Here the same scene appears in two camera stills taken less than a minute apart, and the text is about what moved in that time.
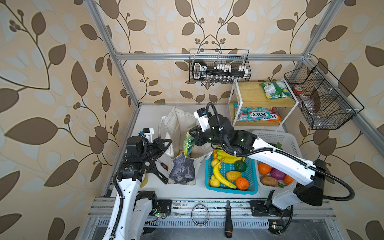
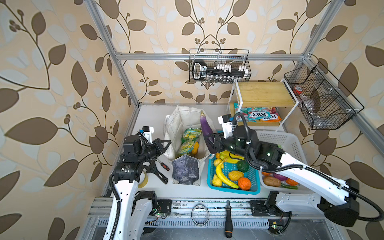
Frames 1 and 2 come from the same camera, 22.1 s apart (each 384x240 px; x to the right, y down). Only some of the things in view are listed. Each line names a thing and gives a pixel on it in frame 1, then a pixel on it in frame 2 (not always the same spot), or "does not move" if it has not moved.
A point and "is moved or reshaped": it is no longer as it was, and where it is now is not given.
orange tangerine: (242, 183) does not move
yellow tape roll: (144, 181) does not move
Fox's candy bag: (255, 114) does not move
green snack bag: (188, 143) is moved or reshaped
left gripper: (158, 142) does not move
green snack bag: (276, 89) is moved or reshaped
